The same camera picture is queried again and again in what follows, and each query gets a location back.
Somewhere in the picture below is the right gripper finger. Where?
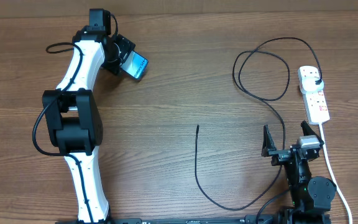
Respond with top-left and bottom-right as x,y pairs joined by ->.
261,125 -> 276,157
301,121 -> 324,148

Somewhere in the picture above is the blue screen smartphone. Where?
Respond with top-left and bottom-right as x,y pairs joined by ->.
120,51 -> 149,81

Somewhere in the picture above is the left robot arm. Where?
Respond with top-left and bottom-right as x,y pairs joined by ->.
34,9 -> 135,223

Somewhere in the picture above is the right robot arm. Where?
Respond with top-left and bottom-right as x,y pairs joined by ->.
255,121 -> 337,223

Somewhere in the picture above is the white charger plug adapter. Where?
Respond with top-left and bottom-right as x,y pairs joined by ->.
300,77 -> 324,94

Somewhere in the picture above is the white power strip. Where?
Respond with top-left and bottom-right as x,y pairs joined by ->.
298,65 -> 330,125

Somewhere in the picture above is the black charging cable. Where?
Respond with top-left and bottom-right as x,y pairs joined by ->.
194,37 -> 324,212

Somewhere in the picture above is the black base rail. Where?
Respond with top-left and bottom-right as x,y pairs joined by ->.
54,214 -> 332,224

